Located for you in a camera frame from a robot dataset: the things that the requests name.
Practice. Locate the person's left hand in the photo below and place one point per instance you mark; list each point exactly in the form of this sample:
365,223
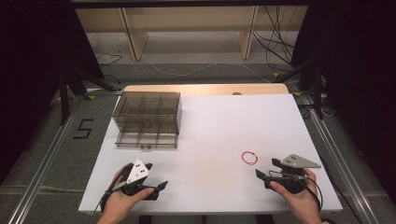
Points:
123,202

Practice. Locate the light wooden desk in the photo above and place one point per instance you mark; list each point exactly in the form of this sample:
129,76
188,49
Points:
137,40

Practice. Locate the person's right hand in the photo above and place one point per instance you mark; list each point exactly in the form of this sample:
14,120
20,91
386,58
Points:
299,199

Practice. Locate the transparent grey drawer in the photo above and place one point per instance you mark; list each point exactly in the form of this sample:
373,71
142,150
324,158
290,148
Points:
146,139

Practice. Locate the black tripod stand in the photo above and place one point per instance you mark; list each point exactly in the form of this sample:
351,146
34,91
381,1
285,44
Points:
317,90
63,99

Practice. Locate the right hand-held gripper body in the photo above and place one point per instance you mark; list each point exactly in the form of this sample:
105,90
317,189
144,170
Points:
294,177

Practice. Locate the red rubber band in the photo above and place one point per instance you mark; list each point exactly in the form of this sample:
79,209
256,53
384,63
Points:
243,155

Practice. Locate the grey table grommet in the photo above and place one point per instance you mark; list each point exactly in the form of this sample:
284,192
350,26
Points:
236,93

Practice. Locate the black curtain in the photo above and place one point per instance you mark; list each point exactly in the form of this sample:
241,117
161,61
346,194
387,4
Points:
31,62
358,77

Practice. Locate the aluminium floor rail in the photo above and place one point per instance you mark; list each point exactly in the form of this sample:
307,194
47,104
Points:
40,168
339,161

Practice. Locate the transparent grey drawer cabinet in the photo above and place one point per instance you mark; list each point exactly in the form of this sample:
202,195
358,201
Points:
148,107

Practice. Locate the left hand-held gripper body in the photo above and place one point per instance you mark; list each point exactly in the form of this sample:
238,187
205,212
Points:
137,172

